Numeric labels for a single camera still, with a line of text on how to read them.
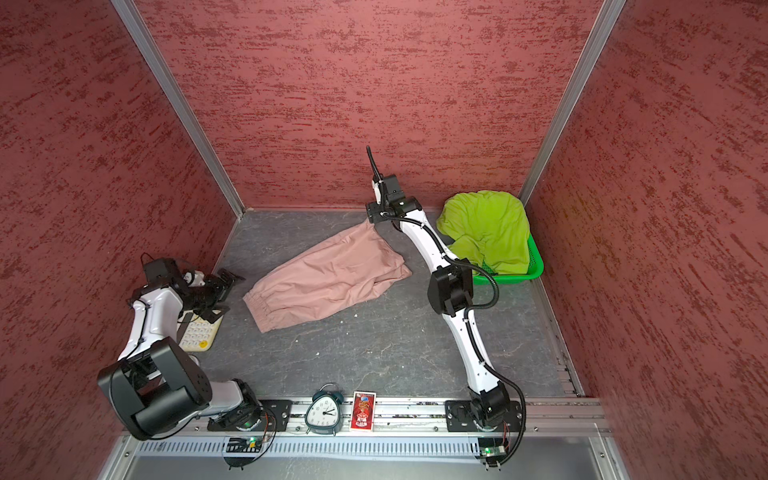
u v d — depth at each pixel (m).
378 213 0.92
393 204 0.76
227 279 0.76
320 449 0.77
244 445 0.71
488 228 1.14
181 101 0.87
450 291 0.64
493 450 0.70
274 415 0.70
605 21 0.72
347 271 1.01
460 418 0.74
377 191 0.83
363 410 0.74
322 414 0.71
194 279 0.71
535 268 0.96
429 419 0.76
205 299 0.71
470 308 0.65
